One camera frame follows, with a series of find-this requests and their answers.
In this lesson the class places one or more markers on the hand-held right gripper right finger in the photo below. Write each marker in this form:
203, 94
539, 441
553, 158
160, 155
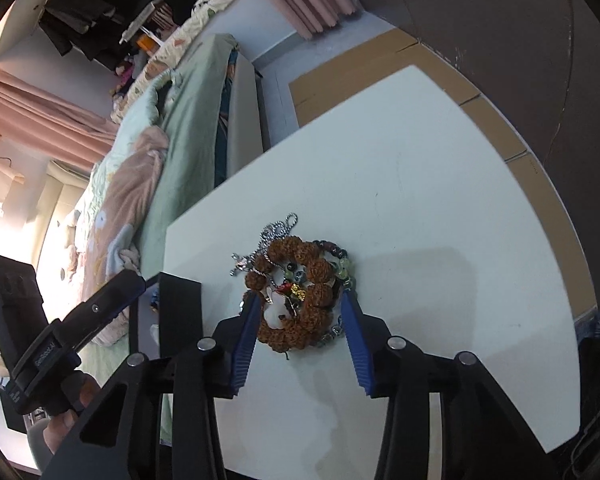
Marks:
357, 347

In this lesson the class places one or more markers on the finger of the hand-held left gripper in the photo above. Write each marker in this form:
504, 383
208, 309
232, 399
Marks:
105, 305

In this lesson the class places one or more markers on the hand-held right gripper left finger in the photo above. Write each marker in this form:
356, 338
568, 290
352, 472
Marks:
245, 347

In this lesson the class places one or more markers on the white pendant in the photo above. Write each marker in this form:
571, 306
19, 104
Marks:
275, 312

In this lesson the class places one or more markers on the black jewelry box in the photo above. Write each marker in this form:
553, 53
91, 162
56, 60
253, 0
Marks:
180, 315

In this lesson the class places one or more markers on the red gold charm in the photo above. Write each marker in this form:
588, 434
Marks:
296, 290

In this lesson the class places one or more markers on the person's left hand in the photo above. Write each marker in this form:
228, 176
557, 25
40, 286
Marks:
60, 430

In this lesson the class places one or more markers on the white plush toy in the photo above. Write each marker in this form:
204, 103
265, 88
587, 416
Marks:
72, 222

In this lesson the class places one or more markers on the pink floral blanket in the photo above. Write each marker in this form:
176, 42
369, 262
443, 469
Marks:
130, 185

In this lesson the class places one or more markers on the bed with green sheet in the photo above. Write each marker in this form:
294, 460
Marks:
190, 135

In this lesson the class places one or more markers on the light green quilt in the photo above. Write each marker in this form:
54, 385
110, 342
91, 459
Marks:
140, 105

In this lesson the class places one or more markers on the plush toys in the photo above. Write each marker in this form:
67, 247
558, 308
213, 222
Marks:
125, 72

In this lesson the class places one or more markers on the blue denim cloth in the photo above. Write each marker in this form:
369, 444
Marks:
592, 327

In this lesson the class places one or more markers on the brown cardboard sheet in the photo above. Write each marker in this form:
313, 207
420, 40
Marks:
545, 180

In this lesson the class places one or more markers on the orange box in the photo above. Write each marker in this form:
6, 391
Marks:
147, 44

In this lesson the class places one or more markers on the hanging dark clothes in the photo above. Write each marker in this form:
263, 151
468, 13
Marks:
80, 20

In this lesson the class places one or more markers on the cream printed mattress pad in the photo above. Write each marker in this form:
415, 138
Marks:
190, 30

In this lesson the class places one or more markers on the white rack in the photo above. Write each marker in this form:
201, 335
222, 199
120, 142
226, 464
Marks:
142, 17

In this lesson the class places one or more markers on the black bag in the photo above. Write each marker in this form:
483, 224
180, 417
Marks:
190, 0

